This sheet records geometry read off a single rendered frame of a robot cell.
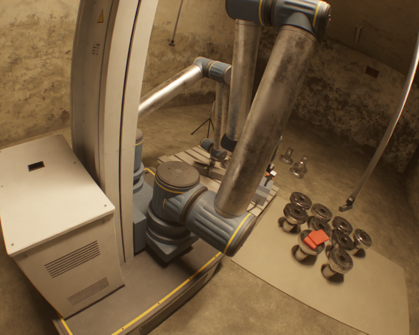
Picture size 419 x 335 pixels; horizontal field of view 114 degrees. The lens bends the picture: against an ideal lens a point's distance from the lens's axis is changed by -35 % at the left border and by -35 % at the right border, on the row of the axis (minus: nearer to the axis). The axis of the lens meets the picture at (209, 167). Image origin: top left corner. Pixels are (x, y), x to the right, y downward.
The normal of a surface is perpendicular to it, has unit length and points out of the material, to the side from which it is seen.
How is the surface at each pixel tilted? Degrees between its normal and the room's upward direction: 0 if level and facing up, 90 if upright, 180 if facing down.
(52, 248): 90
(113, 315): 0
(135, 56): 90
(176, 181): 6
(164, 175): 6
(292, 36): 80
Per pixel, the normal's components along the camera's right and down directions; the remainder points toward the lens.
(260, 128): -0.36, 0.25
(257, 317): 0.23, -0.83
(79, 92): 0.75, 0.48
